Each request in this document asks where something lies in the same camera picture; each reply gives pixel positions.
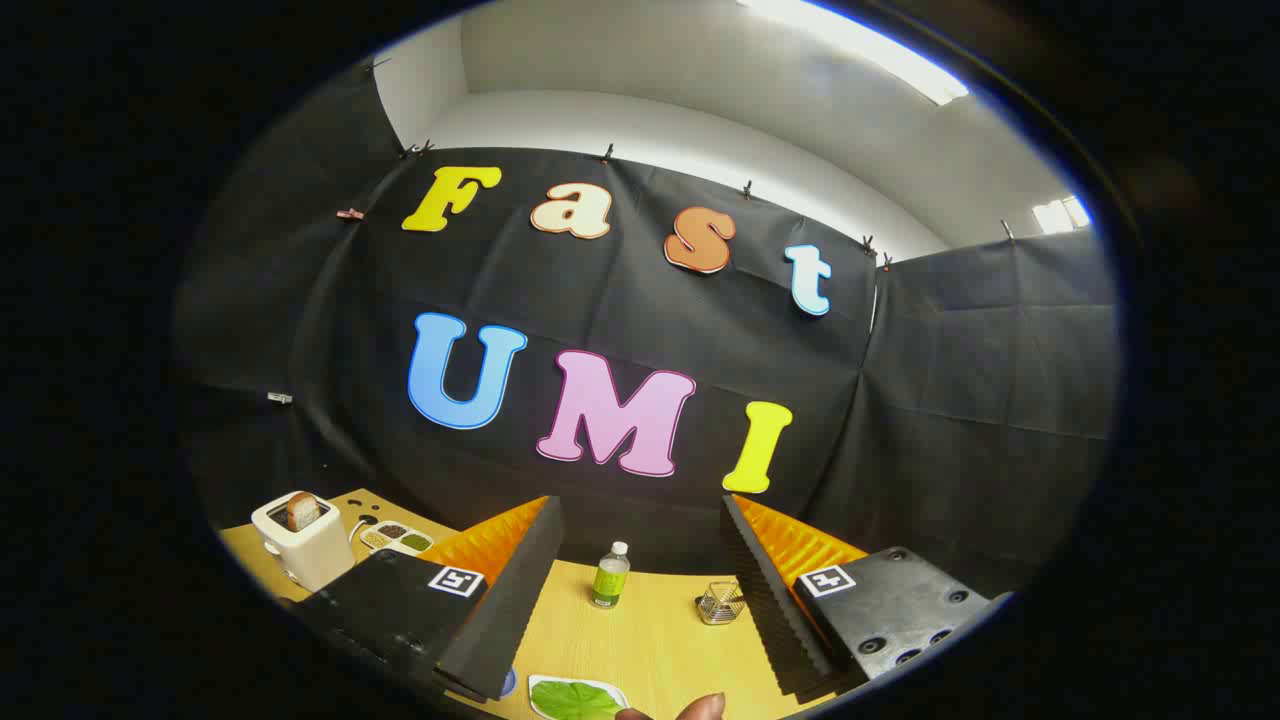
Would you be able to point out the white square plate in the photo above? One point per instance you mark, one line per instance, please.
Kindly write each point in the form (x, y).
(534, 690)

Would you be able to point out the white divided condiment tray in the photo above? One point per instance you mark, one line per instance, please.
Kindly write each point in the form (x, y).
(400, 547)

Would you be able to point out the long ceiling light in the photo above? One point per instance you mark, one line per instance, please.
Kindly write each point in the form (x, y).
(860, 45)

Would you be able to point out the green lettuce leaf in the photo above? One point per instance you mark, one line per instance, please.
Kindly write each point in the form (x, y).
(575, 702)

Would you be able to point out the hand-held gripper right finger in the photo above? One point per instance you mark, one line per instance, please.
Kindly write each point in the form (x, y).
(765, 600)

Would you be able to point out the white toaster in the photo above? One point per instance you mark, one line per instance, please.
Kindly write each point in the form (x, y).
(310, 555)

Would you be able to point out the green label plastic bottle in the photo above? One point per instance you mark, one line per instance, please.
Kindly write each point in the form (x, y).
(610, 580)

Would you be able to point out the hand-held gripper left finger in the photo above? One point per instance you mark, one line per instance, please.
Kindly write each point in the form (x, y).
(520, 600)

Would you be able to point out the blue round plate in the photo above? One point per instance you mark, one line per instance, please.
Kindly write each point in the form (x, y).
(509, 684)

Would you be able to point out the small ceiling light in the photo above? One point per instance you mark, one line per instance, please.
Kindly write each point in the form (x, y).
(1060, 214)

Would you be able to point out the toasted brown bread slice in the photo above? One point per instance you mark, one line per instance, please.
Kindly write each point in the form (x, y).
(303, 512)

